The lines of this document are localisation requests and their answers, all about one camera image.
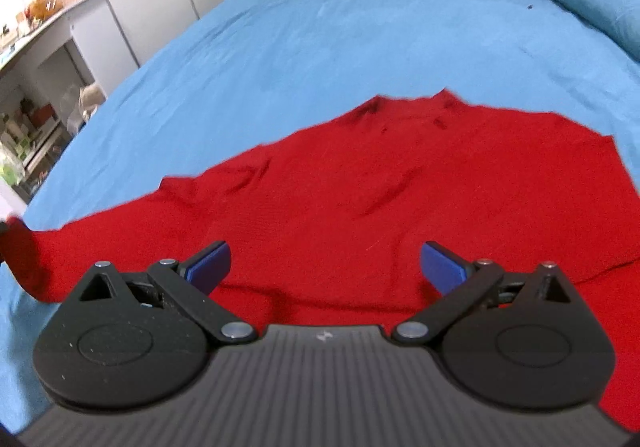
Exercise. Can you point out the red knit sweater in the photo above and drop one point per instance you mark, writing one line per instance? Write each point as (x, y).
(360, 207)

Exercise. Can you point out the white shelf unit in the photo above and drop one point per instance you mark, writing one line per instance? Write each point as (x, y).
(37, 92)

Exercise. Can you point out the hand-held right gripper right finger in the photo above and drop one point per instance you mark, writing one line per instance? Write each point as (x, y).
(438, 265)

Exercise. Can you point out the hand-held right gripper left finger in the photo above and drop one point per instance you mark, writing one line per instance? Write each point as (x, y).
(210, 265)

